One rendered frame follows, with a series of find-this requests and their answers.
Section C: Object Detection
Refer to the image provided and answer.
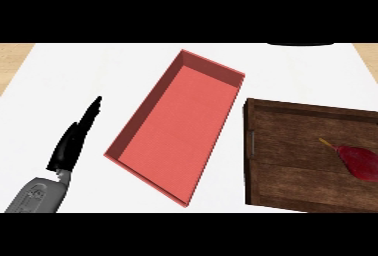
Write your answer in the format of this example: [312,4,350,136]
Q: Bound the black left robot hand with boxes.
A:
[46,95,104,173]

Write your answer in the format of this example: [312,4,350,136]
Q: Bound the red shallow box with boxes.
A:
[104,49,247,208]

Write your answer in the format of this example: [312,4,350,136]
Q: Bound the dark brown wooden tray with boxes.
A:
[242,97,378,214]

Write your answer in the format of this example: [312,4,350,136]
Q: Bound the black rounded object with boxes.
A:
[266,42,337,47]

